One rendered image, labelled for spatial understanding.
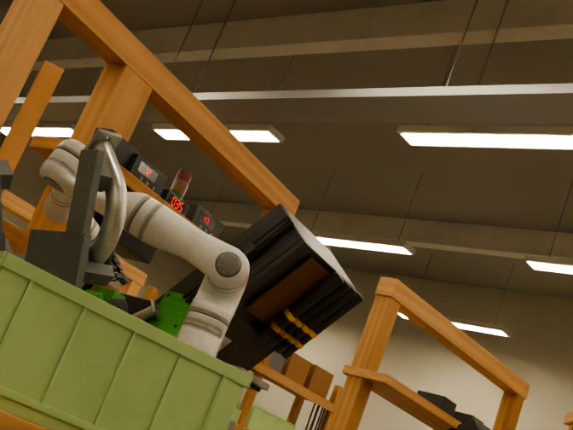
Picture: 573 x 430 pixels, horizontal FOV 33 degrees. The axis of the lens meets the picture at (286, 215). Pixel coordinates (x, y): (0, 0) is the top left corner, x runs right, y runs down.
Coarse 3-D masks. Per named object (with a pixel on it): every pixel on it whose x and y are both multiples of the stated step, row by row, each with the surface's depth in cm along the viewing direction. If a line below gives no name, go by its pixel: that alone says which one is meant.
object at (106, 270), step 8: (88, 256) 133; (88, 264) 132; (96, 264) 133; (104, 264) 134; (88, 272) 131; (96, 272) 132; (104, 272) 133; (112, 272) 134; (88, 280) 132; (96, 280) 133; (104, 280) 134
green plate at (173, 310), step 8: (168, 296) 275; (176, 296) 274; (160, 304) 274; (168, 304) 273; (176, 304) 272; (184, 304) 271; (160, 312) 272; (168, 312) 271; (176, 312) 270; (184, 312) 268; (152, 320) 271; (160, 320) 270; (168, 320) 269; (176, 320) 268; (160, 328) 268; (168, 328) 266; (176, 328) 265; (176, 336) 265
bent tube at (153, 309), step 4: (152, 300) 270; (152, 304) 269; (156, 304) 272; (148, 308) 270; (152, 308) 268; (156, 308) 272; (136, 312) 270; (140, 312) 270; (144, 312) 269; (148, 312) 269; (152, 312) 269; (156, 312) 268; (136, 316) 269; (140, 316) 269; (144, 316) 269; (148, 316) 269; (152, 316) 270; (156, 316) 268; (144, 320) 270
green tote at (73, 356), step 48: (0, 288) 113; (48, 288) 117; (0, 336) 113; (48, 336) 117; (96, 336) 121; (144, 336) 125; (0, 384) 113; (48, 384) 117; (96, 384) 121; (144, 384) 126; (192, 384) 130; (240, 384) 135
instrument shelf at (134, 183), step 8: (40, 136) 276; (32, 144) 276; (40, 144) 274; (48, 144) 273; (56, 144) 271; (40, 152) 278; (48, 152) 275; (128, 176) 277; (128, 184) 277; (136, 184) 280; (144, 184) 283; (144, 192) 283; (152, 192) 286; (160, 200) 290; (184, 216) 300; (192, 264) 343
